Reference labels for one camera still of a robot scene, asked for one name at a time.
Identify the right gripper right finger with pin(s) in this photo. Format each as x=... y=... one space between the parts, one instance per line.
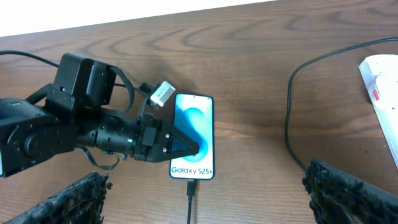
x=339 y=197

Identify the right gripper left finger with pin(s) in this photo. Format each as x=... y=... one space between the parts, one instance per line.
x=80 y=202

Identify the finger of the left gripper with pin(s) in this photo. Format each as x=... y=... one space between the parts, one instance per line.
x=172 y=143

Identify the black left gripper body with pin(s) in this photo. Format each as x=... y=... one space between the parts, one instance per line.
x=152 y=139

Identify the blue Galaxy smartphone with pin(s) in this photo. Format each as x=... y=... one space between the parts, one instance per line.
x=194 y=116

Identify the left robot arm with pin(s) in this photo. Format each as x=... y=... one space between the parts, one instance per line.
x=72 y=113

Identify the white USB charger plug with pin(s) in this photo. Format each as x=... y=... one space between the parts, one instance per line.
x=383 y=92

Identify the white power strip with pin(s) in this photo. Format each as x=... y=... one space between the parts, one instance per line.
x=379 y=74

